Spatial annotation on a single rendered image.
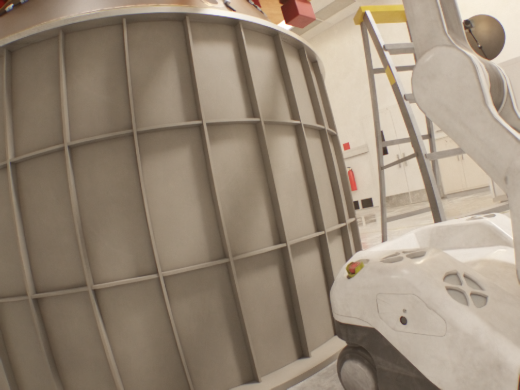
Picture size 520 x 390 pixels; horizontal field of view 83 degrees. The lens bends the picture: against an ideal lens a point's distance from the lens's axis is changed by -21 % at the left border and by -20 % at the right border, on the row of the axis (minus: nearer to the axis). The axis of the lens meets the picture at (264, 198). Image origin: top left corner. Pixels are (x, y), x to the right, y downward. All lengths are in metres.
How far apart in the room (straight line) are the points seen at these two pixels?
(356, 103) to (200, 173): 8.79
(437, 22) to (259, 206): 0.69
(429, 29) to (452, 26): 0.06
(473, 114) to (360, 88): 8.96
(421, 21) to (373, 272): 0.53
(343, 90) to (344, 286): 9.33
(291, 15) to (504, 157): 1.77
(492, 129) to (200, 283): 0.78
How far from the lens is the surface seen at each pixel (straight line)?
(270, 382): 1.06
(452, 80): 0.71
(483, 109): 0.68
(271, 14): 2.41
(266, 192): 1.08
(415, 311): 0.62
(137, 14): 1.11
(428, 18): 0.81
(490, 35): 8.43
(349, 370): 0.84
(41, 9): 1.41
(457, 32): 0.85
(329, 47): 10.42
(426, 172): 1.63
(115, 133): 0.96
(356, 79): 9.73
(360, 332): 0.74
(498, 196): 4.07
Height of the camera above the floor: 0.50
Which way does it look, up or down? 2 degrees up
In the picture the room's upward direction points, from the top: 12 degrees counter-clockwise
